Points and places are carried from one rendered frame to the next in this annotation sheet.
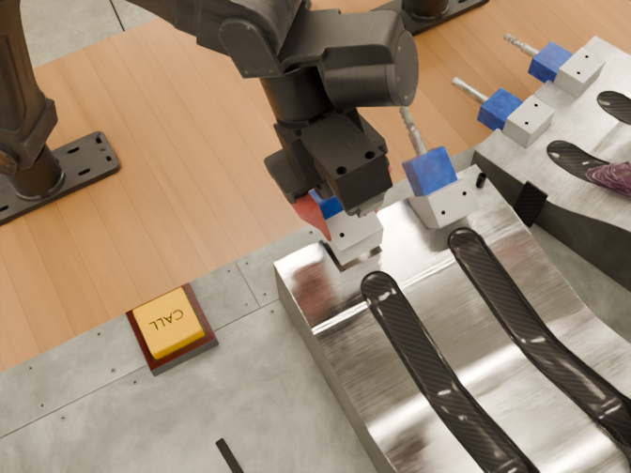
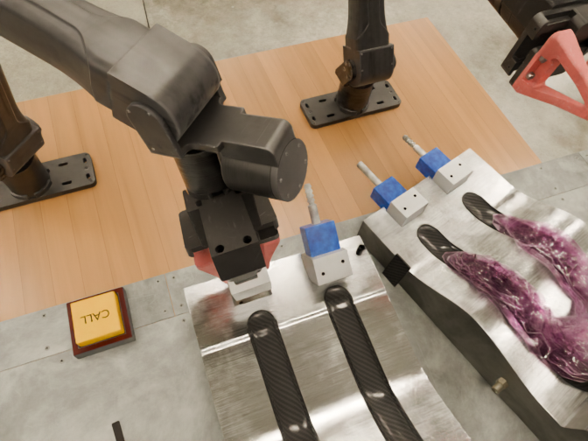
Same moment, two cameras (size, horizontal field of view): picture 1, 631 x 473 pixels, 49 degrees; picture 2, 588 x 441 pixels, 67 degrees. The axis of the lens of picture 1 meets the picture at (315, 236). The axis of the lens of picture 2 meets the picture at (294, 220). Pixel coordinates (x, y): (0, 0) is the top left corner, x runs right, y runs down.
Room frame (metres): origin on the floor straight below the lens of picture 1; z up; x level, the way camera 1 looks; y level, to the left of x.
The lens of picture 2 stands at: (0.14, -0.07, 1.46)
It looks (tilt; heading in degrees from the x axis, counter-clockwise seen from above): 61 degrees down; 357
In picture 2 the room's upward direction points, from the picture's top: 10 degrees clockwise
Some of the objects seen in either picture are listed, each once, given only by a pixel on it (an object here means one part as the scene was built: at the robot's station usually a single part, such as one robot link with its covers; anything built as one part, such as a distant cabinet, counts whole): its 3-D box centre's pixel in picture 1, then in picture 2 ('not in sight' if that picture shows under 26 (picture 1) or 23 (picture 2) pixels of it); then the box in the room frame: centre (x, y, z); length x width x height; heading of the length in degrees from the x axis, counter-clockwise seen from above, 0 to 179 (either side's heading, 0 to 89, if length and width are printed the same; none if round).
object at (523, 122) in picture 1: (495, 107); (385, 190); (0.56, -0.23, 0.86); 0.13 x 0.05 x 0.05; 43
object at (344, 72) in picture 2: not in sight; (365, 67); (0.79, -0.19, 0.90); 0.09 x 0.06 x 0.06; 118
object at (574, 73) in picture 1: (545, 60); (430, 160); (0.63, -0.31, 0.86); 0.13 x 0.05 x 0.05; 43
